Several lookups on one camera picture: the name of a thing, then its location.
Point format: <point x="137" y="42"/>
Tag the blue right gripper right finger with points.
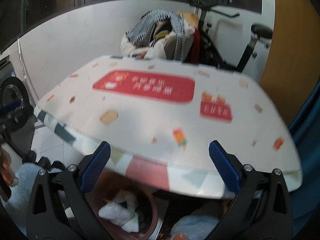
<point x="223" y="163"/>

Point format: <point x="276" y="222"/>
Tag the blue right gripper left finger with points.
<point x="92" y="165"/>

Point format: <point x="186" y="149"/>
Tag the white plastic bag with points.
<point x="121" y="211"/>

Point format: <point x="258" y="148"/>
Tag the brown round trash bin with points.
<point x="106" y="188"/>

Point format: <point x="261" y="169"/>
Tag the person's left hand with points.
<point x="6" y="170"/>

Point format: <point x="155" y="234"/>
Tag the washing machine door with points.
<point x="13" y="88"/>

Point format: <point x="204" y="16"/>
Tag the white mop pole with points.
<point x="30" y="88"/>

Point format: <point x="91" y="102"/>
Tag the cartoon print table mat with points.
<point x="160" y="116"/>

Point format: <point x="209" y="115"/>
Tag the blue curtain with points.
<point x="305" y="133"/>

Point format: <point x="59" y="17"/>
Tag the wooden door panel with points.
<point x="292" y="67"/>

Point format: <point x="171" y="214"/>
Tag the black exercise bike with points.
<point x="234" y="23"/>

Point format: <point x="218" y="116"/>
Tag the white fleece clothes pile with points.
<point x="159" y="34"/>

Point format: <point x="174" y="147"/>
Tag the striped black white shirt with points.
<point x="145" y="30"/>

